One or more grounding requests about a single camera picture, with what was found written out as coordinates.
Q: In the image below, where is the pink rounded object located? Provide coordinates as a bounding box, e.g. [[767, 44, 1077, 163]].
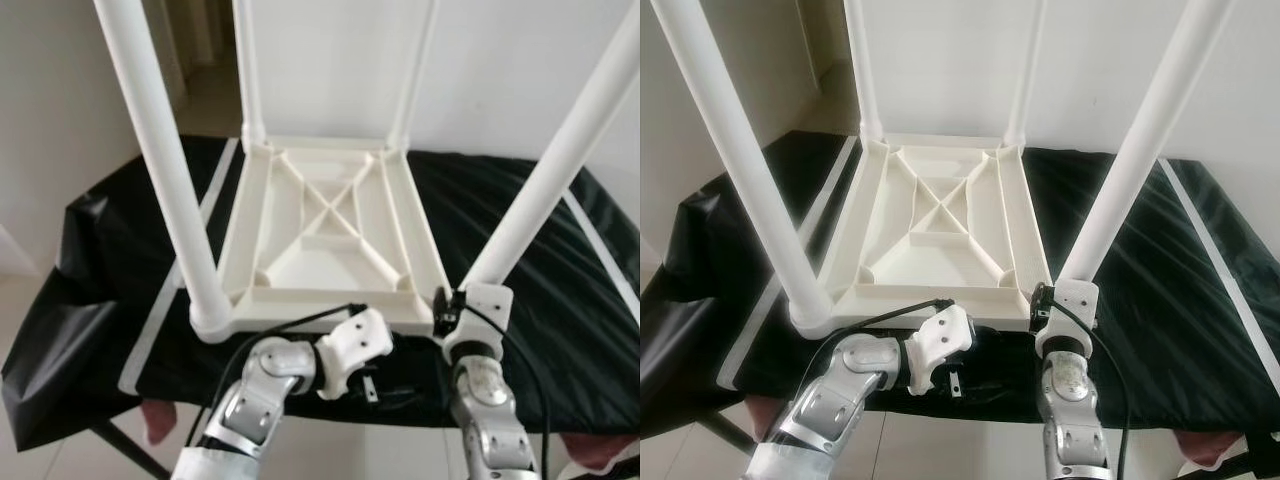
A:
[[143, 400, 179, 446], [1175, 432, 1251, 471], [565, 435, 636, 473], [745, 395, 786, 441]]

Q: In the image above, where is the white plastic table top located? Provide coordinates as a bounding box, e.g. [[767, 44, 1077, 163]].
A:
[[790, 133, 1056, 336], [190, 135, 451, 343]]

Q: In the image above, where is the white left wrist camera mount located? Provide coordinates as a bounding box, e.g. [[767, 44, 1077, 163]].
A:
[[315, 307, 394, 401], [905, 303, 976, 394]]

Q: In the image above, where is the black table cloth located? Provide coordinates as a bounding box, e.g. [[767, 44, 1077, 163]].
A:
[[640, 130, 1280, 436], [0, 135, 641, 451]]

